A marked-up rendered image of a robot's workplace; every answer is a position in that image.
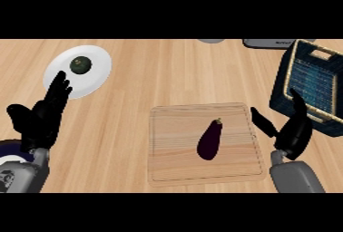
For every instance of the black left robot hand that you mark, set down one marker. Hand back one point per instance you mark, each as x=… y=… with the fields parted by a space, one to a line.
x=42 y=117

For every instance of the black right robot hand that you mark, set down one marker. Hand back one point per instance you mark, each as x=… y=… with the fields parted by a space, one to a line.
x=293 y=133

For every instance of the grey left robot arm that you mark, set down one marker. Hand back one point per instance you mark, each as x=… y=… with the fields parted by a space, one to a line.
x=24 y=172

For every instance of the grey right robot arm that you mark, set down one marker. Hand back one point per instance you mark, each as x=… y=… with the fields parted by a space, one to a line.
x=293 y=175

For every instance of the dark blue wicker basket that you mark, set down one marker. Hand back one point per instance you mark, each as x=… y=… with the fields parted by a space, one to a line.
x=312 y=84

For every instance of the purple eggplant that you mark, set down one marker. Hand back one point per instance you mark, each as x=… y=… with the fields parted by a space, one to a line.
x=210 y=139

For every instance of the wooden cutting board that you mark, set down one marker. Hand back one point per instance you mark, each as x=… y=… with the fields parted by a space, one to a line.
x=206 y=145

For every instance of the dark blue round object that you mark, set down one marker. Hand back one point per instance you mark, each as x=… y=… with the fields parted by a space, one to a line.
x=9 y=149

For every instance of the white plate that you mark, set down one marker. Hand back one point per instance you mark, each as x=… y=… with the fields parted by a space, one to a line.
x=79 y=71

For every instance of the dark green avocado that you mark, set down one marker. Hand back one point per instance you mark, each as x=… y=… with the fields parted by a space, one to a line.
x=80 y=65

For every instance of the grey flat appliance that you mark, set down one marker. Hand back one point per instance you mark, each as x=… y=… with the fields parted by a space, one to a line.
x=272 y=43

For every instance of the grey round object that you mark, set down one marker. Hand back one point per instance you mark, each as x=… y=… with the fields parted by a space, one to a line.
x=210 y=40

